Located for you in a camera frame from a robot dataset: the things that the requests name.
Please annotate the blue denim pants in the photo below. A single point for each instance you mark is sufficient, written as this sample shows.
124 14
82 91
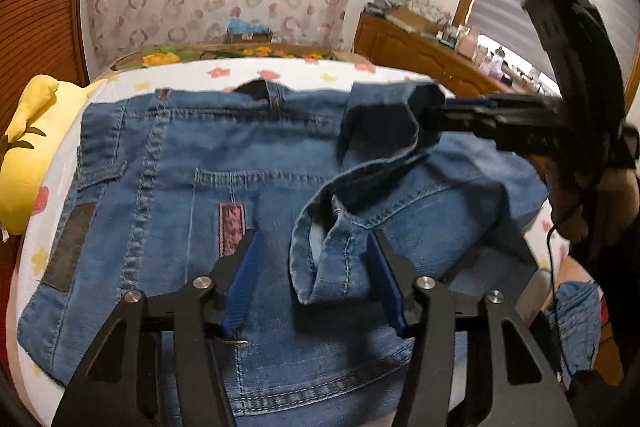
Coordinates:
165 167

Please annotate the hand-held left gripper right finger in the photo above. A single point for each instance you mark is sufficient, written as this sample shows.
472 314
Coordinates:
390 287

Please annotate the white strawberry print sheet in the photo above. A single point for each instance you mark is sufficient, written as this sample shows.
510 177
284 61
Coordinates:
190 74

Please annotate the pink tissue pack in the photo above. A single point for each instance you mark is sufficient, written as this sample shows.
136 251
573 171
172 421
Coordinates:
492 66

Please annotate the small white jar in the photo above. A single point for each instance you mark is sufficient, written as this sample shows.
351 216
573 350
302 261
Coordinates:
482 53

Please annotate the wooden sideboard cabinet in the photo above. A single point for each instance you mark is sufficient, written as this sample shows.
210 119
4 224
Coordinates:
400 47

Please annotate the person's blue denim clothing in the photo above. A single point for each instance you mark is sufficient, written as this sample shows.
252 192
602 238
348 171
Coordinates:
575 327

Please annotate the wooden louvered wardrobe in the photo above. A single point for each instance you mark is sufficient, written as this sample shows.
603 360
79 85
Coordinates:
40 7

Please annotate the small potted plant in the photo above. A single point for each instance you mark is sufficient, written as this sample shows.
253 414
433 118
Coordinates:
497 52

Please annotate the open cardboard box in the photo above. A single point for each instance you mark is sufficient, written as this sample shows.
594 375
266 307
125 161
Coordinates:
415 21

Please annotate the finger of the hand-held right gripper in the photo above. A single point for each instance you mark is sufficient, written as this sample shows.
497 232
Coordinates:
475 103
475 124

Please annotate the pink bottle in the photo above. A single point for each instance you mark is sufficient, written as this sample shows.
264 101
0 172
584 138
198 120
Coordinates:
467 47

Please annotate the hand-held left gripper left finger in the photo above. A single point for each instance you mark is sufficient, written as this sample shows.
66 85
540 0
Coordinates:
240 292

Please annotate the floral blanket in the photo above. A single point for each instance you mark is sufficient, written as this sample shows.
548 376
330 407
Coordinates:
165 57

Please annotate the yellow plush toy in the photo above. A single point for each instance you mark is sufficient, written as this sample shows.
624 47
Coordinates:
20 187

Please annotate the cardboard box with blue cloth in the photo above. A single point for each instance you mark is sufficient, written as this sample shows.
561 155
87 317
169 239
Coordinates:
247 29

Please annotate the floral patterned cloth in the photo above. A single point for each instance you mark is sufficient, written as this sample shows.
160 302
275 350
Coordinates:
382 4

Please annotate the person's right hand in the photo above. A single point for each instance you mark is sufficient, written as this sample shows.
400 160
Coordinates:
617 192

